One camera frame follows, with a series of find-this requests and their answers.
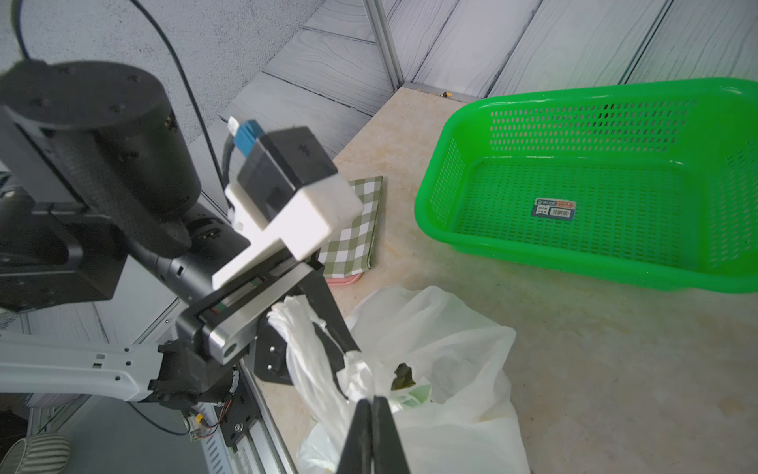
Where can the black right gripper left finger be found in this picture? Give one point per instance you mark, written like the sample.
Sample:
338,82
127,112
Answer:
356,457

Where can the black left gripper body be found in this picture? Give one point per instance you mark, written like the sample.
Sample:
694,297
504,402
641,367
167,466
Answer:
222,324

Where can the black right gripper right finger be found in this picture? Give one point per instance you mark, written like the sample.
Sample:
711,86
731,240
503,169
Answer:
387,450

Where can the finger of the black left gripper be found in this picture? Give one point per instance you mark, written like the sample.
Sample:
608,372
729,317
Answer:
270,355
332,330

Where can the pineapple with dark crown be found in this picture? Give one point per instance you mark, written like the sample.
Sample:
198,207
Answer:
403,378

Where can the white plastic bag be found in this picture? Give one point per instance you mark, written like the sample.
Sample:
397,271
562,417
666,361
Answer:
439,364

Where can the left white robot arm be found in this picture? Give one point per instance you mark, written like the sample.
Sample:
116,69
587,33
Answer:
97,172

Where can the green checkered cloth mat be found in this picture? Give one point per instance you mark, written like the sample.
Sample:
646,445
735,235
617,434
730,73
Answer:
350,253

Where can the barcode sticker in basket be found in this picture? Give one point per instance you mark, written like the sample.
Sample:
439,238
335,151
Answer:
558,209

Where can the green perforated plastic basket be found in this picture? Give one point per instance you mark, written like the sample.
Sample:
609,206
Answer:
664,175

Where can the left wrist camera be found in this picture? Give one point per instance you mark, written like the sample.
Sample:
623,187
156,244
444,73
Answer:
288,194

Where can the left metal frame post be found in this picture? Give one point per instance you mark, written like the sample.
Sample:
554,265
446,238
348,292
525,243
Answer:
383,38

